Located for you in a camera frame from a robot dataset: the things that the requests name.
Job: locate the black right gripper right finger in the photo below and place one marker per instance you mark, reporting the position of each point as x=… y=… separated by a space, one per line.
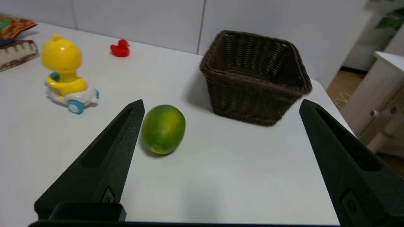
x=353 y=170

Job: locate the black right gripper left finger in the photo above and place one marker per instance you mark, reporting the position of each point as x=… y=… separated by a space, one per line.
x=98 y=164

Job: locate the yellow duck toy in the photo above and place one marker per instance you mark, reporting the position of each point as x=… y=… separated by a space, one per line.
x=63 y=63

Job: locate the brown wicker basket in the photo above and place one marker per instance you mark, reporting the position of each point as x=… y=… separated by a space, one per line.
x=252 y=94

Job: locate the white stand with knobs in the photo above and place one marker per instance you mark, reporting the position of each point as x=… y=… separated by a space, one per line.
x=388 y=129

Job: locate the green lime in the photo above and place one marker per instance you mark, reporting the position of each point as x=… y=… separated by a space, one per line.
x=163 y=129

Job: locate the white side table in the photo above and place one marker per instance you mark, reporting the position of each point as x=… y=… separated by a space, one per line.
x=375 y=88

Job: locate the small red rubber duck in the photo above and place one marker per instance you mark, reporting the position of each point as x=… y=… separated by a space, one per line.
x=120 y=49

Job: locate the chocolate cake slice toy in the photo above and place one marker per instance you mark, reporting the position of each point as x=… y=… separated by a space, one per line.
x=15 y=55

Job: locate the green plant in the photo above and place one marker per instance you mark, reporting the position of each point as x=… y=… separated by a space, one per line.
x=393 y=20

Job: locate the orange snack bag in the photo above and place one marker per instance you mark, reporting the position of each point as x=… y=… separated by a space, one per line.
x=12 y=26

